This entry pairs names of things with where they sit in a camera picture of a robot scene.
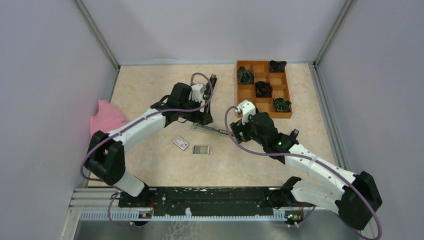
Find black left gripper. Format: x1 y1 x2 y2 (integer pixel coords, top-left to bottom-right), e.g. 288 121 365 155
179 95 213 126

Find grey silver stapler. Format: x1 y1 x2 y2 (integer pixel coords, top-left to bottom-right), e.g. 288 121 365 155
191 123 229 136

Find staple box tray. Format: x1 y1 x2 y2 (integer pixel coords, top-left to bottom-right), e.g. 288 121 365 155
192 145 211 155

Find red white staple box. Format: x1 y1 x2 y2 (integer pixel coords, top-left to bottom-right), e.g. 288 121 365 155
173 136 189 151

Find black stapler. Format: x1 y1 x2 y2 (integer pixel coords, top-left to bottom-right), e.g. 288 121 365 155
203 74 218 101

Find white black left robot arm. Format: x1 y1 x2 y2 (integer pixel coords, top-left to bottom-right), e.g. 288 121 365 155
82 82 213 207

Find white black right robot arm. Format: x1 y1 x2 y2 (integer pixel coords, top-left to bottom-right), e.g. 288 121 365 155
224 112 383 231

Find blue green rolled sock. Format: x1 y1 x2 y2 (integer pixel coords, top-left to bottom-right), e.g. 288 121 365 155
273 97 292 113

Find wooden compartment tray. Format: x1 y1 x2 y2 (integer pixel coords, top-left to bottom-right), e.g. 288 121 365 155
235 60 293 119

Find green camouflage rolled sock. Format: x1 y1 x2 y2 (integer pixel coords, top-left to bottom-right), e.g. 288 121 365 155
236 66 254 85

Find dark rolled sock back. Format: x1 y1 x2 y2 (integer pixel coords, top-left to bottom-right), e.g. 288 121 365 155
268 60 287 73

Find pink cloth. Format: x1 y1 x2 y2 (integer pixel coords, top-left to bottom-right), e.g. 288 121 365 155
89 99 129 137

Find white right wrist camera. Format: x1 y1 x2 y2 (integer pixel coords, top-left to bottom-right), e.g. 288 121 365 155
235 99 257 125

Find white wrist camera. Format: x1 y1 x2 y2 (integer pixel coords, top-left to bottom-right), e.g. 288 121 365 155
189 83 206 103
235 99 257 125

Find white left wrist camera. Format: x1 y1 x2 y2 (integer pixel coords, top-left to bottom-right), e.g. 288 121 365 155
189 83 206 103

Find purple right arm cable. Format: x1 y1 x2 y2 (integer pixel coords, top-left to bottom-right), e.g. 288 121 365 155
224 105 383 240

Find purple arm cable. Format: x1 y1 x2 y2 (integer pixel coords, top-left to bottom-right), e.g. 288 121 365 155
224 105 383 240
80 72 215 230

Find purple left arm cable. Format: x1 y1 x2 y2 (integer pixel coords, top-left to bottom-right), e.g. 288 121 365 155
80 72 215 230

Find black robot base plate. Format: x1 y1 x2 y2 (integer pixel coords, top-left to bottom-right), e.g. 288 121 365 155
118 177 310 227

